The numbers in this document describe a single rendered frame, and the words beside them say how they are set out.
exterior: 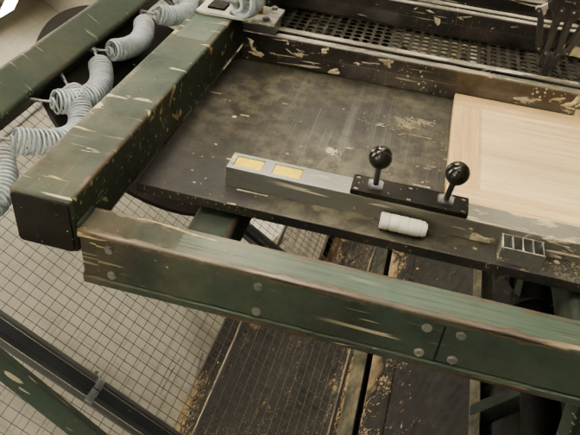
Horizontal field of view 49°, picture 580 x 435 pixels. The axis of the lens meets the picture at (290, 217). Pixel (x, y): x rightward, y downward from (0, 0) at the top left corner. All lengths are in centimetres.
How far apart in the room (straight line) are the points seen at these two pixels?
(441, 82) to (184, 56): 59
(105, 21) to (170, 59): 74
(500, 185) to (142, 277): 67
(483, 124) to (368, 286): 63
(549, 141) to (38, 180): 100
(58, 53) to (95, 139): 79
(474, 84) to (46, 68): 107
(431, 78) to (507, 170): 34
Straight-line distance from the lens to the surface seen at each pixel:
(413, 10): 190
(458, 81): 155
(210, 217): 114
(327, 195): 111
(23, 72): 177
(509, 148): 139
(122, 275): 102
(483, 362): 97
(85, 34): 198
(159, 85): 126
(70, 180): 101
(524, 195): 126
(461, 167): 101
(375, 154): 100
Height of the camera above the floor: 182
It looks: 14 degrees down
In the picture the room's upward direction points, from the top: 50 degrees counter-clockwise
